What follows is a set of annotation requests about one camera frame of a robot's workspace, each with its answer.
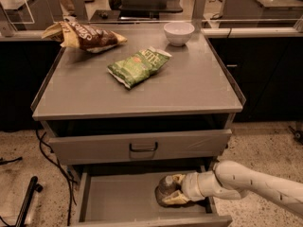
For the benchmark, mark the grey drawer cabinet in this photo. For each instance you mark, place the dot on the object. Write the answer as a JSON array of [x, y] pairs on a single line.
[[191, 92]]

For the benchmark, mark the green chip bag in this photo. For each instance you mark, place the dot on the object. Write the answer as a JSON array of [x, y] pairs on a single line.
[[139, 66]]

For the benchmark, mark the brown chip bag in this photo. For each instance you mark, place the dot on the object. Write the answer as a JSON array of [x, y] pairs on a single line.
[[88, 38]]

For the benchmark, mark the grey open lower drawer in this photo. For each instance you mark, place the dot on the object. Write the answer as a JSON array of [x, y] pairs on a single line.
[[123, 195]]

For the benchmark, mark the clear plastic water bottle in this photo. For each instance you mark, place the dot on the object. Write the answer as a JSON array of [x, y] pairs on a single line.
[[165, 187]]

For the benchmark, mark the white bowl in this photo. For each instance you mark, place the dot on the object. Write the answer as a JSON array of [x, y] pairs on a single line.
[[178, 33]]

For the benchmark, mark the grey upper drawer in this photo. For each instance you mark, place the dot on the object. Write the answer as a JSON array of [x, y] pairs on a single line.
[[82, 150]]

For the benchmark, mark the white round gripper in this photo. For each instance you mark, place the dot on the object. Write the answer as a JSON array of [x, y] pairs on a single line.
[[188, 186]]

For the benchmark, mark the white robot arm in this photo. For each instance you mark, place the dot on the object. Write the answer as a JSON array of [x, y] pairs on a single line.
[[229, 180]]

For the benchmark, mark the black drawer handle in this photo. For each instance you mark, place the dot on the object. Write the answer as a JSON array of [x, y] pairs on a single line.
[[143, 148]]

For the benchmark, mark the black stand on floor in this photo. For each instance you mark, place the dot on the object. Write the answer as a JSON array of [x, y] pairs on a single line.
[[33, 186]]

